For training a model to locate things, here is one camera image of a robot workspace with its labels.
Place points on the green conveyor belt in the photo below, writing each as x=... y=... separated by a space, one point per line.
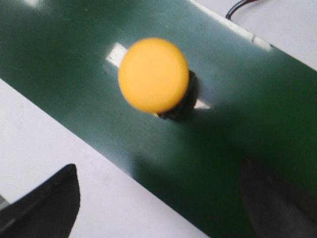
x=250 y=99

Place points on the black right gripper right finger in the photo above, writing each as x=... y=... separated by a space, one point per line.
x=276 y=207

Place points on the yellow mushroom push button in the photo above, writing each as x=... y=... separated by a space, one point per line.
x=154 y=78

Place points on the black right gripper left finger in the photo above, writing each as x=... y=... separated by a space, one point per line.
x=48 y=211

